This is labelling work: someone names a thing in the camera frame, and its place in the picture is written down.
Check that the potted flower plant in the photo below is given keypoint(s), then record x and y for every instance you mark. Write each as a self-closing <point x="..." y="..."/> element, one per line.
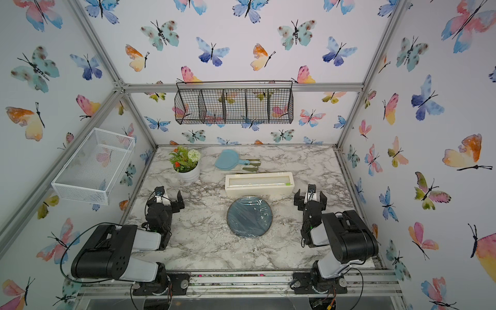
<point x="186" y="162"/>

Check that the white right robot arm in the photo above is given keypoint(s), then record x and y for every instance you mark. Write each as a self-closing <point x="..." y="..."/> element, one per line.
<point x="350" y="241"/>

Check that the cream plastic wrap dispenser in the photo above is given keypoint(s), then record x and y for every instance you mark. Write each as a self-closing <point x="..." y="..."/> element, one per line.
<point x="260" y="184"/>

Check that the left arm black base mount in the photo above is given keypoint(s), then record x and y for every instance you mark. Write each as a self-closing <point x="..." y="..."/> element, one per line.
<point x="166" y="284"/>

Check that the dark teal round plate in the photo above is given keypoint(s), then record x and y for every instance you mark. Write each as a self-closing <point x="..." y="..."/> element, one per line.
<point x="249" y="216"/>

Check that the light blue plastic pan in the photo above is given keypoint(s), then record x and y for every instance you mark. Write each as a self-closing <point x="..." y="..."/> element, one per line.
<point x="229" y="159"/>

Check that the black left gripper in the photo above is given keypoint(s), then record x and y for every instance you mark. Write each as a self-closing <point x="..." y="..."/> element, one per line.
<point x="176" y="208"/>

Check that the clear plastic wrap sheet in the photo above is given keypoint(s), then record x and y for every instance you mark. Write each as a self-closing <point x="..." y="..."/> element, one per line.
<point x="249" y="216"/>

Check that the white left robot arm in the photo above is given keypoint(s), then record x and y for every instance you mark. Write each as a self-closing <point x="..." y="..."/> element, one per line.
<point x="107" y="254"/>

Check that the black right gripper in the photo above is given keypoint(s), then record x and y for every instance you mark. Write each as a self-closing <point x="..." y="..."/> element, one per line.
<point x="299" y="200"/>

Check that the white mesh wall basket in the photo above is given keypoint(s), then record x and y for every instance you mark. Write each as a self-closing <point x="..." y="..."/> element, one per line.
<point x="91" y="173"/>

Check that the black wire wall basket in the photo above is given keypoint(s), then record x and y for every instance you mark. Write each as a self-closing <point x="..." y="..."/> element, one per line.
<point x="234" y="102"/>

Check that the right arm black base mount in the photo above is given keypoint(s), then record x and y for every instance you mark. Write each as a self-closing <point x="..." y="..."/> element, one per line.
<point x="311" y="283"/>

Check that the aluminium front rail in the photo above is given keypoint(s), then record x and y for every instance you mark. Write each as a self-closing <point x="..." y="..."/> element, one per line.
<point x="222" y="284"/>

